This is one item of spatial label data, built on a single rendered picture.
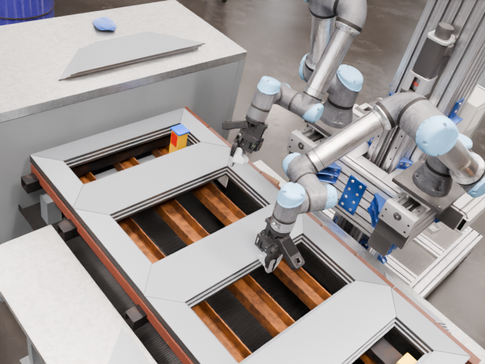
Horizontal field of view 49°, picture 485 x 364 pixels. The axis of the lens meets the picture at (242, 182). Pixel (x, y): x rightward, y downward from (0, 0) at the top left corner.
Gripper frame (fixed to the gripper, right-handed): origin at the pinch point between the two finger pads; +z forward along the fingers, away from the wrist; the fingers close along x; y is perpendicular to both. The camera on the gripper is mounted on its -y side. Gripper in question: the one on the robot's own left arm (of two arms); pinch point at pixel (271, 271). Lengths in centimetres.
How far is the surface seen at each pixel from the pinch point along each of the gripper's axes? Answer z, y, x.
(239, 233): 5.8, 21.6, -6.8
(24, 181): 13, 91, 42
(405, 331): 7.2, -40.7, -27.4
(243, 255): 5.8, 13.2, -1.0
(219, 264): 5.8, 14.5, 8.9
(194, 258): 5.8, 21.2, 14.7
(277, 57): 91, 220, -252
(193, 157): 6, 65, -18
